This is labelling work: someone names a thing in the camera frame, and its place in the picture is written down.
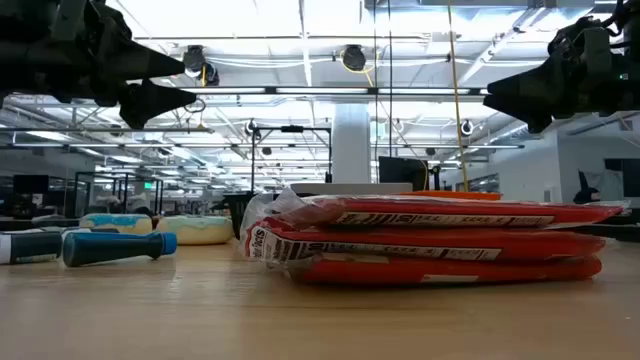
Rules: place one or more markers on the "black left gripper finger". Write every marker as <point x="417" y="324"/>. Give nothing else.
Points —
<point x="145" y="62"/>
<point x="150" y="102"/>

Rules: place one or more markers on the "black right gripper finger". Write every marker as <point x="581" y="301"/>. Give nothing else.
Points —
<point x="530" y="110"/>
<point x="535" y="80"/>

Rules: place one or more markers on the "blue frosted donut tape roll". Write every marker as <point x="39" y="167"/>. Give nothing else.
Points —
<point x="115" y="222"/>

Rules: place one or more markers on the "red plastic-wrapped package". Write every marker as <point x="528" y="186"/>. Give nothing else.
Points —
<point x="450" y="207"/>
<point x="400" y="240"/>
<point x="450" y="270"/>

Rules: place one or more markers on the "white marker blue cap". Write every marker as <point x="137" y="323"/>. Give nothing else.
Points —
<point x="90" y="230"/>

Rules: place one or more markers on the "blue marker light-blue cap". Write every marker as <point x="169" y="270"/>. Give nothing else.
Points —
<point x="110" y="248"/>

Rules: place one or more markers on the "white marker black cap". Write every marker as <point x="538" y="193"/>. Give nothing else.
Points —
<point x="30" y="247"/>

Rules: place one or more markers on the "grey office chair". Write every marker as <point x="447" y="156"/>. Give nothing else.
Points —
<point x="607" y="185"/>

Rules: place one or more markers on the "orange slotted plastic basket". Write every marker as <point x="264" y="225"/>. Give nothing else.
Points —
<point x="460" y="195"/>

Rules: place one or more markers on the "black screen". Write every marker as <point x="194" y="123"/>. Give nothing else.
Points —
<point x="30" y="184"/>

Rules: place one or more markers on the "black slotted plastic basket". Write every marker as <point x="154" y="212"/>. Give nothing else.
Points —
<point x="237" y="210"/>

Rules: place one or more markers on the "black monitor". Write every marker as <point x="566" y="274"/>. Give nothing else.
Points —
<point x="400" y="172"/>

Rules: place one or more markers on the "white building column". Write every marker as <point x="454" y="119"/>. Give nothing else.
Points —
<point x="351" y="150"/>

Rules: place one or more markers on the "black metal frame stand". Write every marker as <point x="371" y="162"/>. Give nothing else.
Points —
<point x="292" y="128"/>

